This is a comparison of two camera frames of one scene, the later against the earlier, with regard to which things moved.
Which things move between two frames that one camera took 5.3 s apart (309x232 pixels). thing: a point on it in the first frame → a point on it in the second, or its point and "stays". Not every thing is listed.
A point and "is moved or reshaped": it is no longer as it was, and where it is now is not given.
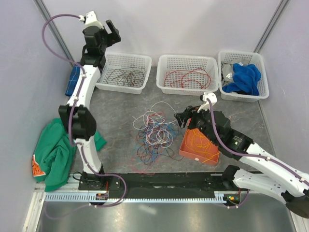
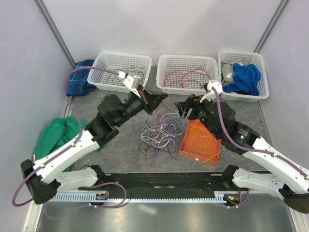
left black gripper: x=113 y=37 → x=153 y=100
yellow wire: x=196 y=142 stays
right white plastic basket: x=254 y=58 stays
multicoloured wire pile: x=158 y=136 is moved or reshaped
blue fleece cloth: x=245 y=78 stays
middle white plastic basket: x=187 y=75 stays
